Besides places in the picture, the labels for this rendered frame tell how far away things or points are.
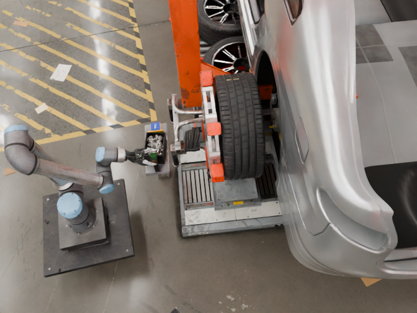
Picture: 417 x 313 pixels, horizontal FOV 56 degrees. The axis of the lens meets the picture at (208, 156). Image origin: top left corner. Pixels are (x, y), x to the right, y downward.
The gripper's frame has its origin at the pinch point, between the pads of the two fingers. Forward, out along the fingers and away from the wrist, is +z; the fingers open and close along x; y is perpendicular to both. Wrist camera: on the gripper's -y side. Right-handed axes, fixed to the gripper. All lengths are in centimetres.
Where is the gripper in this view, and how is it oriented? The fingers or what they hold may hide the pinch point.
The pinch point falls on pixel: (154, 157)
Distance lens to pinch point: 256.1
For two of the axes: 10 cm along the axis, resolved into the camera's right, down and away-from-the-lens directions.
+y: 3.9, -2.1, -9.0
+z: 9.2, 0.4, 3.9
